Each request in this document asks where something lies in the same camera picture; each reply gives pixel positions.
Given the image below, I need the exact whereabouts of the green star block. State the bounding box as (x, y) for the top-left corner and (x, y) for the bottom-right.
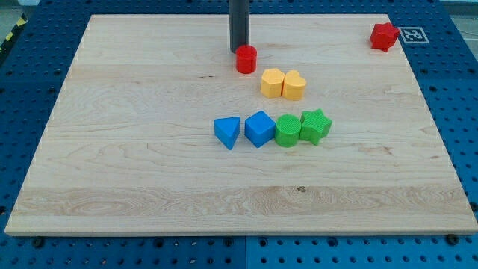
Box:
(299, 109), (332, 146)

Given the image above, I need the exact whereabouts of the red cylinder block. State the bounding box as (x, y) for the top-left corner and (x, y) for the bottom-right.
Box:
(235, 45), (257, 74)

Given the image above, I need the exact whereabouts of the blue cube block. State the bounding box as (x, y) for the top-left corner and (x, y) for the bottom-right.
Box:
(244, 111), (276, 148)

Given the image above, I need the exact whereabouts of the green cylinder block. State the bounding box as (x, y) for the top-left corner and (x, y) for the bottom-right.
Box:
(275, 114), (302, 147)

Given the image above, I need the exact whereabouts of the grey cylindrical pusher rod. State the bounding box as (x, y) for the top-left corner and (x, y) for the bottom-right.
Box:
(229, 0), (249, 53)

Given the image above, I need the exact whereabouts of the yellow hexagon block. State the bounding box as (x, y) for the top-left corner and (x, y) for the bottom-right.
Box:
(260, 68), (285, 98)

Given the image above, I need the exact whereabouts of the yellow black hazard tape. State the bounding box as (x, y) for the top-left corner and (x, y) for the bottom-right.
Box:
(1, 13), (28, 55)

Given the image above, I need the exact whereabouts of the yellow heart block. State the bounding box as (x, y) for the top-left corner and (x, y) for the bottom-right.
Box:
(282, 70), (307, 101)

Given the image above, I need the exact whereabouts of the red star block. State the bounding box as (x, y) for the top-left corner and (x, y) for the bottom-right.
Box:
(369, 22), (400, 52)

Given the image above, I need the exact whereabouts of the blue triangle block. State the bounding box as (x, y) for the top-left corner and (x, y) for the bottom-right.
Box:
(214, 117), (240, 150)

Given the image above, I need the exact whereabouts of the light wooden board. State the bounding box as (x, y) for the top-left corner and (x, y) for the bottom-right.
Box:
(5, 14), (477, 236)

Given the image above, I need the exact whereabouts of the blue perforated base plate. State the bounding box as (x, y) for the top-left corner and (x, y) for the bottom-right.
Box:
(1, 0), (477, 268)

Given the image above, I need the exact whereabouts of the white fiducial marker tag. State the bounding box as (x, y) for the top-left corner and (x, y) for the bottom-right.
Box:
(399, 26), (429, 44)

